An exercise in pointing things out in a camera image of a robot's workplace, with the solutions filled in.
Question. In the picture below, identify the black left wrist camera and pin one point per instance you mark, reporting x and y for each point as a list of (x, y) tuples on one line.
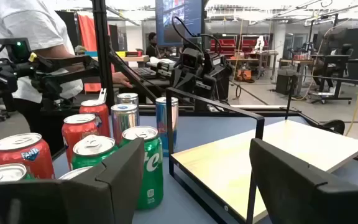
[(192, 60)]

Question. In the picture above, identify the wooden shelf with black frame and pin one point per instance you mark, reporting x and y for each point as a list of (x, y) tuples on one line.
[(222, 161)]

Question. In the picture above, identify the person's hand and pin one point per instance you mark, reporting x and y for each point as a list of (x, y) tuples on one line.
[(121, 80)]

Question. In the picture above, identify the black office chair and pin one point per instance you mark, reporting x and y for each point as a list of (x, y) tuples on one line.
[(337, 62)]

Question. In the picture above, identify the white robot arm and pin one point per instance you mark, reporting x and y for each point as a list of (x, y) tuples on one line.
[(259, 43)]

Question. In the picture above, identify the orange machine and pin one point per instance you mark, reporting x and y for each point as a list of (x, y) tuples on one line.
[(244, 74)]

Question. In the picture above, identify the light wooden desk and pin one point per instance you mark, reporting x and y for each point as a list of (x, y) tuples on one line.
[(135, 58)]

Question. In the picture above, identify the large display monitor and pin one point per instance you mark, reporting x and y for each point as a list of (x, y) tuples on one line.
[(179, 21)]

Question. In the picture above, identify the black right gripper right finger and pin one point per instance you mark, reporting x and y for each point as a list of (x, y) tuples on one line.
[(306, 205)]

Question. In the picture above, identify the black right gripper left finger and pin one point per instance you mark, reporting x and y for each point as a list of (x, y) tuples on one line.
[(73, 202)]

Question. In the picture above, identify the black keyboard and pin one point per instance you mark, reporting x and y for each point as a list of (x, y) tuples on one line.
[(144, 72)]

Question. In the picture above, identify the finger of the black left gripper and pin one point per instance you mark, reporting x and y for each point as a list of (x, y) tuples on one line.
[(205, 93), (180, 80)]

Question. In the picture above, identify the orange fabric panel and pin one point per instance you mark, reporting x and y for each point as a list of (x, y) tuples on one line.
[(87, 34)]

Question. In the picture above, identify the person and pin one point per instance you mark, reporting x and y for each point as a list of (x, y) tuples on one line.
[(26, 25), (152, 46)]

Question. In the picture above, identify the red storage bin rack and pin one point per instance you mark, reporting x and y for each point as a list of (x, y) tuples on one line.
[(228, 45)]

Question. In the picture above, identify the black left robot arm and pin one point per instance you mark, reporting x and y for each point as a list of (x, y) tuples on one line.
[(222, 71)]

